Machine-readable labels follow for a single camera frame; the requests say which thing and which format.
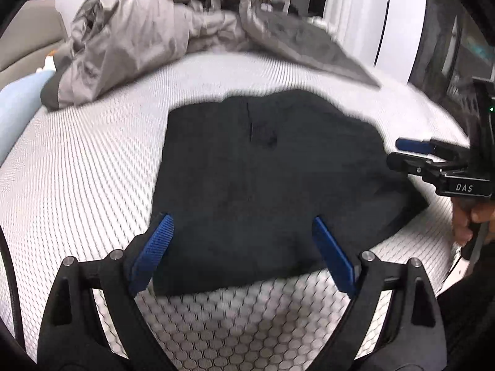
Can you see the beige headboard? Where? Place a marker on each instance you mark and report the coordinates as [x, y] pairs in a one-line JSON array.
[[29, 38]]

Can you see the right hand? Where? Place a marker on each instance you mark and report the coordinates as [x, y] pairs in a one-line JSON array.
[[462, 219]]

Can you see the light blue pillow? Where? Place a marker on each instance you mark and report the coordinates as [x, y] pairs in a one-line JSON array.
[[20, 100]]

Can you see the black pants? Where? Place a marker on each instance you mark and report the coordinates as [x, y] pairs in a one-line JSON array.
[[244, 178]]

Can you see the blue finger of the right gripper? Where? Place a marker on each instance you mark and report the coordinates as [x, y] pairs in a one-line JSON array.
[[413, 165], [437, 148]]

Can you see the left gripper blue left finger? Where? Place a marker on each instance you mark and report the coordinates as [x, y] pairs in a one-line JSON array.
[[71, 335]]

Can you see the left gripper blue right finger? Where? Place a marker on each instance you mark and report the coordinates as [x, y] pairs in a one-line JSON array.
[[412, 335]]

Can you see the white patterned mattress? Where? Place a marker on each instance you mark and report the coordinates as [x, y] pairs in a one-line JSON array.
[[80, 182]]

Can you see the grey jacket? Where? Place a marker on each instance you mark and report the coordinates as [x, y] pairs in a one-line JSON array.
[[113, 42]]

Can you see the orange white small object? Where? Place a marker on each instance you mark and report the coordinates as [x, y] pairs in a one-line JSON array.
[[49, 64]]

